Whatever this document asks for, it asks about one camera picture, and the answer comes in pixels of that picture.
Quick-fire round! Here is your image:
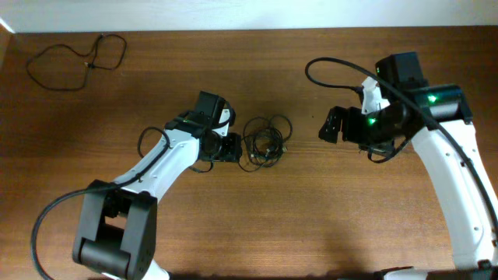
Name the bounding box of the black cable bundle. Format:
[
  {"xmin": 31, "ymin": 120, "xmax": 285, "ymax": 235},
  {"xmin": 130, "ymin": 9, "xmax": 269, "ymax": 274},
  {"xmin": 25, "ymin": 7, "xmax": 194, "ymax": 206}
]
[{"xmin": 235, "ymin": 113, "xmax": 294, "ymax": 173}]

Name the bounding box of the separated black cable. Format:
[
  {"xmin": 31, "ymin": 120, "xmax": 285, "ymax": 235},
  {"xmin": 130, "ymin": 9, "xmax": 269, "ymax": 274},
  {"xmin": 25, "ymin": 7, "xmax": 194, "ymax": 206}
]
[{"xmin": 25, "ymin": 33, "xmax": 128, "ymax": 93}]

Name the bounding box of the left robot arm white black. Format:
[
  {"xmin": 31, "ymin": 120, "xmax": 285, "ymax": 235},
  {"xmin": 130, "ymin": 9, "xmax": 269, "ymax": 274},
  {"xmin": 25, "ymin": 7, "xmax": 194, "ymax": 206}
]
[{"xmin": 72, "ymin": 91, "xmax": 241, "ymax": 279}]

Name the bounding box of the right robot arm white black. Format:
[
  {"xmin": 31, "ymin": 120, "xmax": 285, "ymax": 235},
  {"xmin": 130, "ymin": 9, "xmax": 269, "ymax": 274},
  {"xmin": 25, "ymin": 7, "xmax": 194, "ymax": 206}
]
[{"xmin": 318, "ymin": 52, "xmax": 497, "ymax": 279}]

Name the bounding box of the right camera black cable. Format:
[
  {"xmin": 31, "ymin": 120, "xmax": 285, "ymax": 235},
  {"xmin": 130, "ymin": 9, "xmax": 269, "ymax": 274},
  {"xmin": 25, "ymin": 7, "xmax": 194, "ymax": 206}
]
[{"xmin": 303, "ymin": 56, "xmax": 498, "ymax": 234}]

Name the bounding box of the camera black cable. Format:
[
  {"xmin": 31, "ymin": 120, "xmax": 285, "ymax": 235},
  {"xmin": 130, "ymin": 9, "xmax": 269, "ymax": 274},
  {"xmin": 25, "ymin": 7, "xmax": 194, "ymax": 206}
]
[
  {"xmin": 30, "ymin": 126, "xmax": 173, "ymax": 280},
  {"xmin": 303, "ymin": 56, "xmax": 498, "ymax": 234}
]

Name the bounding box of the left camera black cable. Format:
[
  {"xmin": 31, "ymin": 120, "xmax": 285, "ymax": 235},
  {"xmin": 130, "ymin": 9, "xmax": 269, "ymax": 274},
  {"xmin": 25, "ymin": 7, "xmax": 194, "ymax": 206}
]
[{"xmin": 30, "ymin": 126, "xmax": 173, "ymax": 280}]

